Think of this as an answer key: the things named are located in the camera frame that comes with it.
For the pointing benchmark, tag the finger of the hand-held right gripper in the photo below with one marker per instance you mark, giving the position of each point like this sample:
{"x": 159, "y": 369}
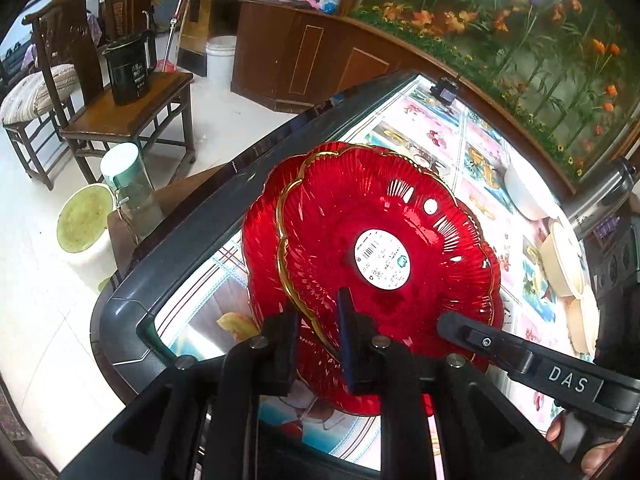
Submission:
{"x": 480, "y": 342}

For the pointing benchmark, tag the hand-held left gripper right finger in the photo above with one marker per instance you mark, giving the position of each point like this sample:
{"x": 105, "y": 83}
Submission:
{"x": 345, "y": 330}

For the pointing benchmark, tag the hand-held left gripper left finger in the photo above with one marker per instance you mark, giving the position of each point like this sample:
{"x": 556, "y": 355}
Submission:
{"x": 282, "y": 355}

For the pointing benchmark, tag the beige paper bowl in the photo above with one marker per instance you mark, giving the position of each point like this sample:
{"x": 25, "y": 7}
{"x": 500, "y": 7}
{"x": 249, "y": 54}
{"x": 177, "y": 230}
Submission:
{"x": 585, "y": 320}
{"x": 562, "y": 265}

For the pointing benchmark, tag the red glass scalloped plate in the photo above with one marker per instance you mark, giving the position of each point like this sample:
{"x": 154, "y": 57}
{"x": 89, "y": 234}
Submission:
{"x": 260, "y": 240}
{"x": 400, "y": 210}

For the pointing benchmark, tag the person's right hand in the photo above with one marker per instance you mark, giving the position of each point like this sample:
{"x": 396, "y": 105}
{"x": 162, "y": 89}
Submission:
{"x": 556, "y": 432}

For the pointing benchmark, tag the white bowl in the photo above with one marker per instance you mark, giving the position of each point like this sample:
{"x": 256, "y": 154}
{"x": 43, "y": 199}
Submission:
{"x": 530, "y": 190}

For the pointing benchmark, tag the steel thermos flask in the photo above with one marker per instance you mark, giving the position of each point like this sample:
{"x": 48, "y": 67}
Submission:
{"x": 597, "y": 200}

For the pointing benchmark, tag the brown wooden stool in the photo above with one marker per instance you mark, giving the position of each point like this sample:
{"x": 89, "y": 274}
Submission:
{"x": 175, "y": 200}

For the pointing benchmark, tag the dark grey table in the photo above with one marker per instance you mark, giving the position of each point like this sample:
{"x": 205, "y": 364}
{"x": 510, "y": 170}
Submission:
{"x": 280, "y": 135}

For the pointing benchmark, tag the glass jar with green lid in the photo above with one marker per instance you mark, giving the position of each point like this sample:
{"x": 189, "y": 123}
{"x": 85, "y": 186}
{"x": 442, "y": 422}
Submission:
{"x": 130, "y": 185}

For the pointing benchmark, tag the white bucket with green contents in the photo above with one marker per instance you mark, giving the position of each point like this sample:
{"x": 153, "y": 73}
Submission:
{"x": 82, "y": 220}

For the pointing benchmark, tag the small black device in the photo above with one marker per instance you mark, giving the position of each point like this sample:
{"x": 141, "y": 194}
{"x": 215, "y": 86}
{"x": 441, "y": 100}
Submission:
{"x": 444, "y": 90}

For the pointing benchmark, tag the brown wooden cabinet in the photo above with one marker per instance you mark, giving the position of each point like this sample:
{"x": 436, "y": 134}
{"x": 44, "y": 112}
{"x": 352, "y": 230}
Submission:
{"x": 300, "y": 55}

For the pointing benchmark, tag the wooden armchair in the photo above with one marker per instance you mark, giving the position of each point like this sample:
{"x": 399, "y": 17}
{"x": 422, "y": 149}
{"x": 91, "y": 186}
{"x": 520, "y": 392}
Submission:
{"x": 120, "y": 120}

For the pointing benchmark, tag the white plastic bucket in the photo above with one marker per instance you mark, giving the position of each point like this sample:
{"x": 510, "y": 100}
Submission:
{"x": 220, "y": 62}

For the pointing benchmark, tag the black kettle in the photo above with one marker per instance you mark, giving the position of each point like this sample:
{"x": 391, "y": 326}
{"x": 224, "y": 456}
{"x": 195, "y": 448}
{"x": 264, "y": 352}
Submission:
{"x": 127, "y": 70}

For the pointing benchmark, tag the wooden chair with cushion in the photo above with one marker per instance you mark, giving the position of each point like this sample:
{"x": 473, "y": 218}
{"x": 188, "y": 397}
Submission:
{"x": 35, "y": 92}

